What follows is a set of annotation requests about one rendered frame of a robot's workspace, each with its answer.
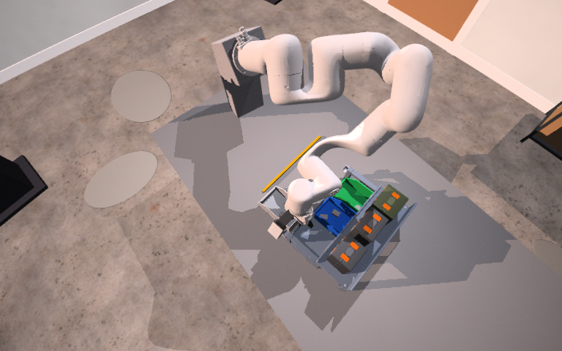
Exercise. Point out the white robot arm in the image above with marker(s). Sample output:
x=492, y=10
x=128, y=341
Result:
x=408, y=71

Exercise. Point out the green open bin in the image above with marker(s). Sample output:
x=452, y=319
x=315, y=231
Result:
x=353, y=193

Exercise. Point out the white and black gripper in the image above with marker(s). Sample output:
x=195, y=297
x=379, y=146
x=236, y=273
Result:
x=303, y=220

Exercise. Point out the grey metal shelf rack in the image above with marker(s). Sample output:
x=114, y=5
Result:
x=321, y=242

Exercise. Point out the yellow bar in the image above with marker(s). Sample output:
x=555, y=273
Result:
x=305, y=150

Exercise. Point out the blue open bin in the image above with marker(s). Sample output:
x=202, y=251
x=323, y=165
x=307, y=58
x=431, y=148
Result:
x=333, y=224

